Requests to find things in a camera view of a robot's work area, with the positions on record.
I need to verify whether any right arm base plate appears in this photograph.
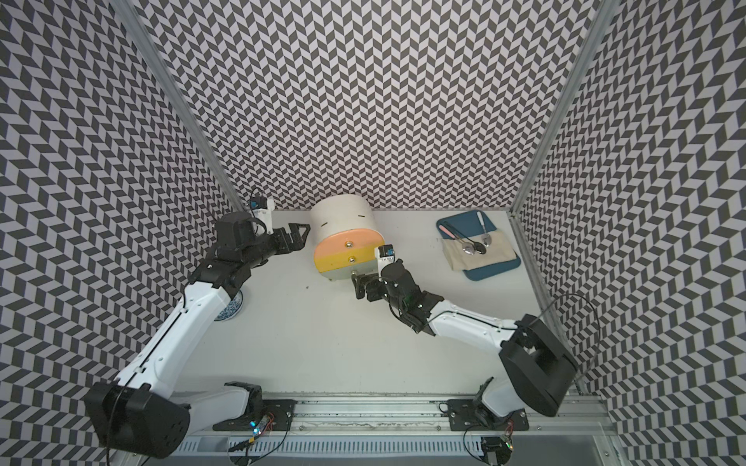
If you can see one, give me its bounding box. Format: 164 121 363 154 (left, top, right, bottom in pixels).
445 398 530 432

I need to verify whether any beige folded cloth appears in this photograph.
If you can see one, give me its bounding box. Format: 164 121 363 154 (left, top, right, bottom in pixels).
442 230 518 271

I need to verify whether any orange top drawer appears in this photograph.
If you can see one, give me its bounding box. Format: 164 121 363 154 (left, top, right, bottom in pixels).
314 228 384 261

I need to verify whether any yellow drawer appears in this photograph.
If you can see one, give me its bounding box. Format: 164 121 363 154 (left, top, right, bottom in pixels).
314 245 379 273

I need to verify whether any blue patterned bowl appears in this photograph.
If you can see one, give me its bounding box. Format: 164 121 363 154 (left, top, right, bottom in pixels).
215 291 244 322

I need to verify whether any aluminium front rail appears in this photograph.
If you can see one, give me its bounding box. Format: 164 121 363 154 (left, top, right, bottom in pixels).
124 393 619 438

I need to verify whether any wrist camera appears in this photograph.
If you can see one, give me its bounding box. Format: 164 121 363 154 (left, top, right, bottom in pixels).
249 195 276 235
375 244 396 275

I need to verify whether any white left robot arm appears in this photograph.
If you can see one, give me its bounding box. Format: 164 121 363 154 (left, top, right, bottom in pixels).
84 208 311 459

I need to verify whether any white round drawer cabinet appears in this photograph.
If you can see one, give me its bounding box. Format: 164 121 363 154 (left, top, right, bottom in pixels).
310 194 383 248

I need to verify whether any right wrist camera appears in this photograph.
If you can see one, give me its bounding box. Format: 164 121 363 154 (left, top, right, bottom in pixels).
375 244 396 275

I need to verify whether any teal tray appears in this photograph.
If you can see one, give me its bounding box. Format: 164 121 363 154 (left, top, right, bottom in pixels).
435 210 522 282

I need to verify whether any pink handled spoon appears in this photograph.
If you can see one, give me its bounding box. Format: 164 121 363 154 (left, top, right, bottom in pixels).
438 225 476 256

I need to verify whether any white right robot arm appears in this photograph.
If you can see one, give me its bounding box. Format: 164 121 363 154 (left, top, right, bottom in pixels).
352 259 578 428

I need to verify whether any white handled spoon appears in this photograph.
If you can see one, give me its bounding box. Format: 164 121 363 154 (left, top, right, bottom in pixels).
477 211 492 248

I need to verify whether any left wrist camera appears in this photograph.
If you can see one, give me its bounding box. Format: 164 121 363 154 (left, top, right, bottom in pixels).
249 195 276 235

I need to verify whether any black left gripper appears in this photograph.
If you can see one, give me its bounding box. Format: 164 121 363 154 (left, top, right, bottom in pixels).
242 222 311 269

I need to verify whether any grey bottom drawer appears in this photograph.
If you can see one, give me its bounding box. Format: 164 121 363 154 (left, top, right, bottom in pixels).
321 260 378 281

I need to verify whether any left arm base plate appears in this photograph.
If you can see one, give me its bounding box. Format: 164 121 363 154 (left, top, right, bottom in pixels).
213 399 296 434

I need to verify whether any black handled spoon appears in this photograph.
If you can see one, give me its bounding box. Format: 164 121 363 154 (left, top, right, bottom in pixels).
443 223 487 254

